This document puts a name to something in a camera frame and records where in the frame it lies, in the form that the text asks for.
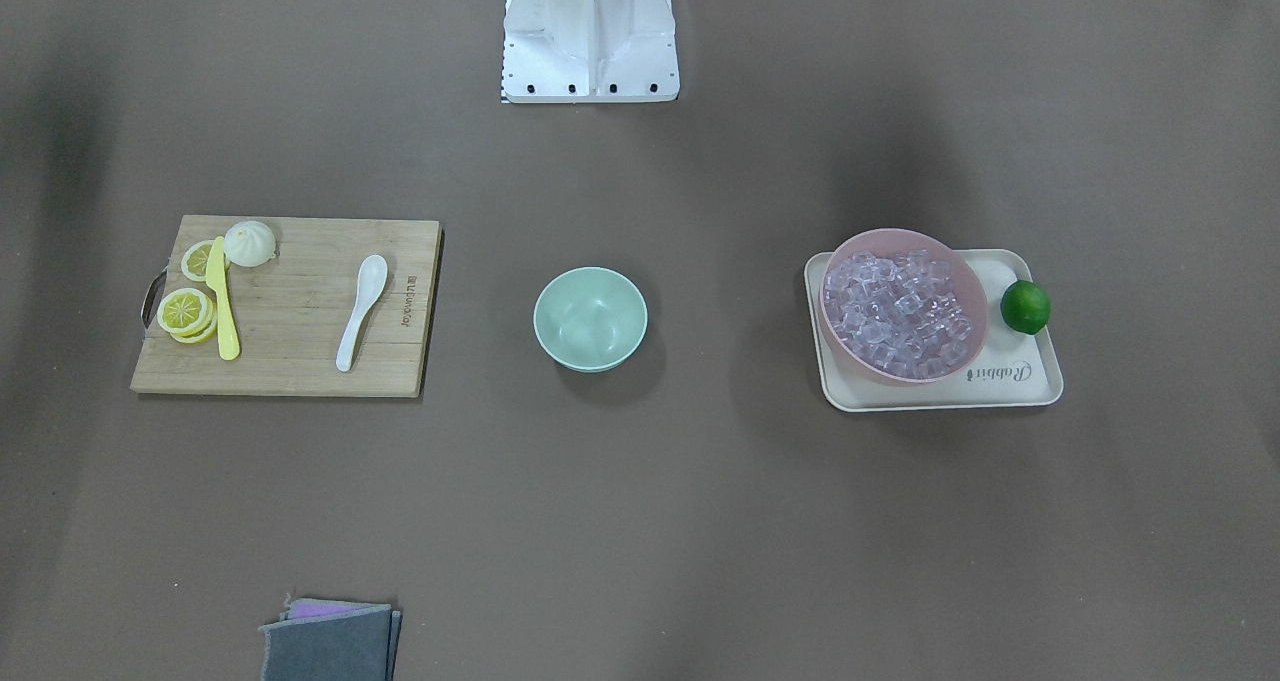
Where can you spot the white ceramic spoon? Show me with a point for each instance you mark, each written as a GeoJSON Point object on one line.
{"type": "Point", "coordinates": [372, 278]}

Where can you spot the mint green bowl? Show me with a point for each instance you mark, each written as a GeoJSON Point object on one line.
{"type": "Point", "coordinates": [590, 319]}

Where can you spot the pink bowl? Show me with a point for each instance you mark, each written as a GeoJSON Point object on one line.
{"type": "Point", "coordinates": [886, 241]}

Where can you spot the pile of clear ice cubes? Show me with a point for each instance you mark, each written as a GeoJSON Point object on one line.
{"type": "Point", "coordinates": [900, 313]}

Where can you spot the bamboo cutting board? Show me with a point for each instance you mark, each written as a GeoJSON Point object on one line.
{"type": "Point", "coordinates": [291, 312]}

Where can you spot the cream rectangular tray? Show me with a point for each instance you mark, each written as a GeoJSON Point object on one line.
{"type": "Point", "coordinates": [1011, 369]}

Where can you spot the green lime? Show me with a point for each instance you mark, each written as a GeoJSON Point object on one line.
{"type": "Point", "coordinates": [1025, 307]}

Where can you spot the white steamed bun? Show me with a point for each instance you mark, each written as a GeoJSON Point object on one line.
{"type": "Point", "coordinates": [249, 243]}

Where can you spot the yellow plastic knife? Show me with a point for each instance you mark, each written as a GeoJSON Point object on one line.
{"type": "Point", "coordinates": [216, 278]}

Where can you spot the grey folded cloth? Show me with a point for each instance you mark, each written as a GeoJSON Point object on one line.
{"type": "Point", "coordinates": [357, 645]}

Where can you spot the lemon slice bottom lower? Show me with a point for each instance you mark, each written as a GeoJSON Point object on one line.
{"type": "Point", "coordinates": [205, 333]}

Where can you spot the purple cloth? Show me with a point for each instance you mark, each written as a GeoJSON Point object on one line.
{"type": "Point", "coordinates": [308, 608]}

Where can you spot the lemon slice upper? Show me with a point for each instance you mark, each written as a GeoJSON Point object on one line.
{"type": "Point", "coordinates": [195, 261]}

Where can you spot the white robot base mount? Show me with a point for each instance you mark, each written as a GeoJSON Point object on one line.
{"type": "Point", "coordinates": [589, 51]}

